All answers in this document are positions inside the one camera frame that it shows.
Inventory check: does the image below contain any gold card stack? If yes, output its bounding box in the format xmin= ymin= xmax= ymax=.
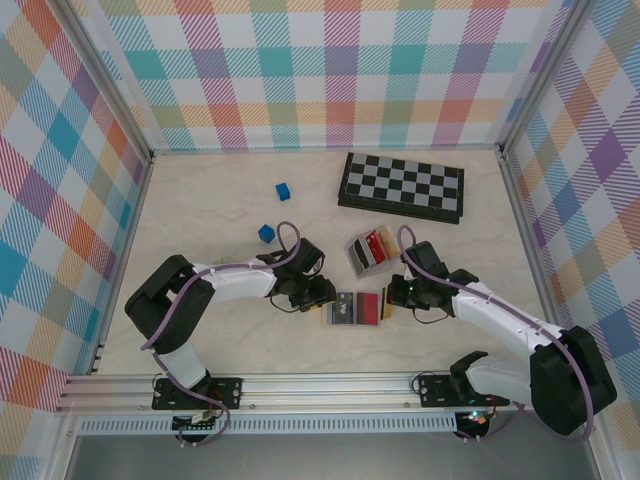
xmin=377 ymin=227 xmax=400 ymax=259

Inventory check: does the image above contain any aluminium frame bar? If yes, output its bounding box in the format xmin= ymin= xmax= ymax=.
xmin=149 ymin=144 xmax=504 ymax=157
xmin=87 ymin=154 xmax=156 ymax=376
xmin=497 ymin=147 xmax=574 ymax=374

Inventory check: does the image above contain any beige card holder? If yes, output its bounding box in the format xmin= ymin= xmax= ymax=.
xmin=327 ymin=290 xmax=390 ymax=329

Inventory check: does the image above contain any aluminium frame post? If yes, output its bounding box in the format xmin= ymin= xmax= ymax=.
xmin=497 ymin=0 xmax=601 ymax=156
xmin=49 ymin=0 xmax=156 ymax=166

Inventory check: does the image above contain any small green circuit board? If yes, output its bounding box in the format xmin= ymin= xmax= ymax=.
xmin=172 ymin=410 xmax=221 ymax=432

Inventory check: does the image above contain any red card stack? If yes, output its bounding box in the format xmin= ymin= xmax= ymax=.
xmin=363 ymin=230 xmax=390 ymax=264

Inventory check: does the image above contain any wide aluminium mounting rail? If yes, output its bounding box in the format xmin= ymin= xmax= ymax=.
xmin=54 ymin=369 xmax=609 ymax=414

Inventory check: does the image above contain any slotted grey cable duct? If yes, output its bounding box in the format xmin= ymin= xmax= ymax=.
xmin=78 ymin=418 xmax=459 ymax=435

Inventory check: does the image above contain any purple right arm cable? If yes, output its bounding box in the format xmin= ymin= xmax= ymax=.
xmin=397 ymin=224 xmax=599 ymax=444

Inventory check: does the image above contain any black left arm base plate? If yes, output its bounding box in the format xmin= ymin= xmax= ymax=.
xmin=152 ymin=377 xmax=245 ymax=411

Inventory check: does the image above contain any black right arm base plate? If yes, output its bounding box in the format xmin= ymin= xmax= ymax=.
xmin=418 ymin=372 xmax=511 ymax=407

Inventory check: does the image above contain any black VIP card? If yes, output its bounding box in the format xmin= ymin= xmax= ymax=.
xmin=333 ymin=292 xmax=357 ymax=324

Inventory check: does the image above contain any folded black chessboard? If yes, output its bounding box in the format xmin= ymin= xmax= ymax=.
xmin=336 ymin=151 xmax=466 ymax=227

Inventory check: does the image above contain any single red card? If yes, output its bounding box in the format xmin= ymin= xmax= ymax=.
xmin=355 ymin=293 xmax=381 ymax=324

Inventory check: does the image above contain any box of coloured blocks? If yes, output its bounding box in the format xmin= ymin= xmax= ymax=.
xmin=346 ymin=224 xmax=401 ymax=280

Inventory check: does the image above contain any circuit board with lit LEDs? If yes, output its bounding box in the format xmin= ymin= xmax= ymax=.
xmin=457 ymin=408 xmax=494 ymax=436

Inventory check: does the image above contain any silver card stack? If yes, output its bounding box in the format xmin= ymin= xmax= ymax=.
xmin=349 ymin=238 xmax=374 ymax=271

